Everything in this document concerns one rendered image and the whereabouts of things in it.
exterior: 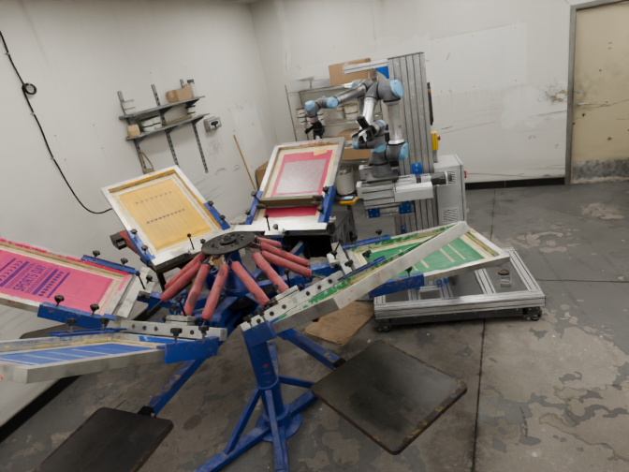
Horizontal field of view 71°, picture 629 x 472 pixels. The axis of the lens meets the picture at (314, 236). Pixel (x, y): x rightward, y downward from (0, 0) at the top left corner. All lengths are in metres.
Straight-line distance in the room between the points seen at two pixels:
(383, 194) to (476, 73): 3.40
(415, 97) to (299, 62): 3.79
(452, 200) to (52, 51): 3.42
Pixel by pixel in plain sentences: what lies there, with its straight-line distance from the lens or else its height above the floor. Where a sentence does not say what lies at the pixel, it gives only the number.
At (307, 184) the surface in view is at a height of 1.31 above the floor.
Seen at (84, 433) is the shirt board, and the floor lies 0.95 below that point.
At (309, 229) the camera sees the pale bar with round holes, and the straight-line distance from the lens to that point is 2.82.
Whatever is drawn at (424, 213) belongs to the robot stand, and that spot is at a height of 0.87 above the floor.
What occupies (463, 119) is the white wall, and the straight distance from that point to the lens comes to 6.47.
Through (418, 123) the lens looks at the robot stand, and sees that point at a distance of 3.39.
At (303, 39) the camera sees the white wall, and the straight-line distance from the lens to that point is 6.88.
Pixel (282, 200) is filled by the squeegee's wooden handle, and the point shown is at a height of 1.27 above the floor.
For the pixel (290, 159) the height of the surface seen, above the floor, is 1.45.
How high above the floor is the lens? 2.15
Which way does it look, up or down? 22 degrees down
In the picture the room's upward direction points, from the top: 11 degrees counter-clockwise
